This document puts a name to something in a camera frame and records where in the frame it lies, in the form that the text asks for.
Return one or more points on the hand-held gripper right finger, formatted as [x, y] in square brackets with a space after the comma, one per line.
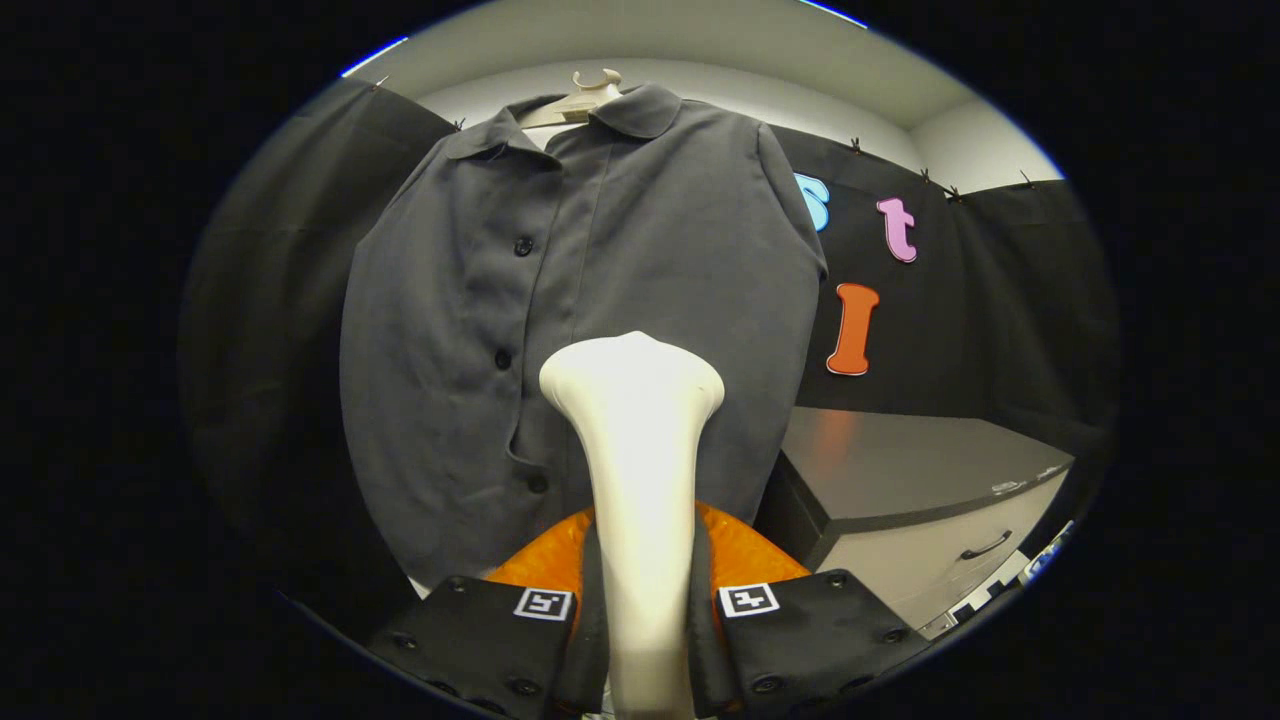
[820, 630]

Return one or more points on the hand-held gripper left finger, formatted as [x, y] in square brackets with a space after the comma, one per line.
[480, 630]

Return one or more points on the white garment steamer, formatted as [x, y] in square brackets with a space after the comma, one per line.
[640, 460]

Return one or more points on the grey button-up shirt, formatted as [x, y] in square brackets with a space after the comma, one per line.
[640, 240]

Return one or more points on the cream plastic clothes hanger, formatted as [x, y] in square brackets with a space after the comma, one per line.
[585, 98]

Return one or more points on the grey cabinet with drawers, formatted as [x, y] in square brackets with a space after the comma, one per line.
[900, 470]

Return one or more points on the narrow ceiling light panel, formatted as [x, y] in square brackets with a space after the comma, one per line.
[372, 57]

